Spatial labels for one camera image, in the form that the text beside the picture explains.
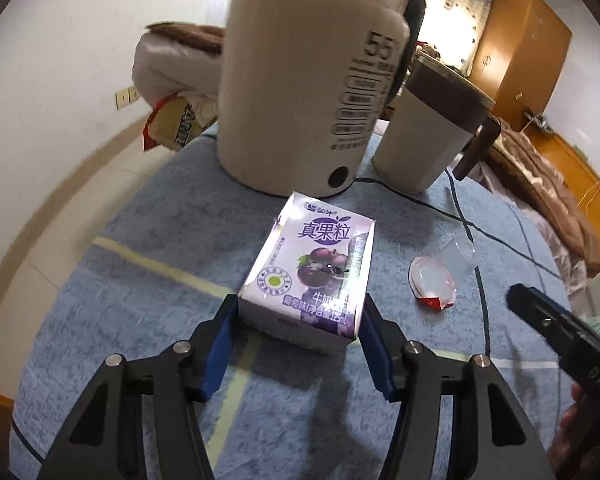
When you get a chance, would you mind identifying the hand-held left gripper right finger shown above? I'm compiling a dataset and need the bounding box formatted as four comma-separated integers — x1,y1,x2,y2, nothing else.
362,294,556,480

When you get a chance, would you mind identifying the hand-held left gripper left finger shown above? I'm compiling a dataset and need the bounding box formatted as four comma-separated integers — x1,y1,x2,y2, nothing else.
37,294,241,480

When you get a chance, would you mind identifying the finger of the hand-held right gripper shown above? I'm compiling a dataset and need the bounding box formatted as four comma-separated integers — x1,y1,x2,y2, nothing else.
506,283,598,367

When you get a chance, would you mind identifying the clear jelly cup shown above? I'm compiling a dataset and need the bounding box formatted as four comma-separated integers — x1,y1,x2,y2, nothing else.
408,239,477,311

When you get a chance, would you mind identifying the purple milk carton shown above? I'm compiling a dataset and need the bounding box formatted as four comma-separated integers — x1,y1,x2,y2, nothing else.
239,191,376,356

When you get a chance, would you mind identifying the person's right hand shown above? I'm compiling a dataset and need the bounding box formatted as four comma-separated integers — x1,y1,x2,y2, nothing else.
552,385,593,466

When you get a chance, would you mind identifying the blue checked tablecloth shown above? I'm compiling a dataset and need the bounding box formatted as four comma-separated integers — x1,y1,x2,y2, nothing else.
10,125,581,480

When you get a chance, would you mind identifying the brown blanket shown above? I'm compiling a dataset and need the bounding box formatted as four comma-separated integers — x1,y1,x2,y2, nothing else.
482,115,600,268

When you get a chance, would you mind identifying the wooden headboard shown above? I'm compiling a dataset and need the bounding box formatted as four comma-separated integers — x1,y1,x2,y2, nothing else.
522,130,600,231

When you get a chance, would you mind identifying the red yellow snack bag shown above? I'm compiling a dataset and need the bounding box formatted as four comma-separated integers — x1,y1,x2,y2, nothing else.
141,92,220,153

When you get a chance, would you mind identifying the wooden wardrobe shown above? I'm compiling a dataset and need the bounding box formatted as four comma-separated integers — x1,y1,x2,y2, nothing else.
469,0,573,133

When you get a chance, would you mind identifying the beige electric kettle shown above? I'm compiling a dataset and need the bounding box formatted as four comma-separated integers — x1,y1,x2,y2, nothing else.
216,0,427,199

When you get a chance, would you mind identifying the folded pink quilt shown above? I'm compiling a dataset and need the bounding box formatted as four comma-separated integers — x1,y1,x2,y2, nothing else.
132,22,231,106

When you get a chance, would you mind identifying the heart print curtain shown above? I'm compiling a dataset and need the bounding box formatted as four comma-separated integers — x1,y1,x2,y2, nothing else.
412,0,498,78

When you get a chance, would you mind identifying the black kettle cable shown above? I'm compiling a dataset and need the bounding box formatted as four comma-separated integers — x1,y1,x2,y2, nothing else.
352,176,556,268

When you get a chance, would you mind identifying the beige mug with brown handle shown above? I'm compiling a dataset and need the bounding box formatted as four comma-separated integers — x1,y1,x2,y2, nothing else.
372,51,502,195

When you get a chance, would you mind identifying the wall socket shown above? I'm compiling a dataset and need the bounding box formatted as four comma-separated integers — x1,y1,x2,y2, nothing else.
115,86,142,109

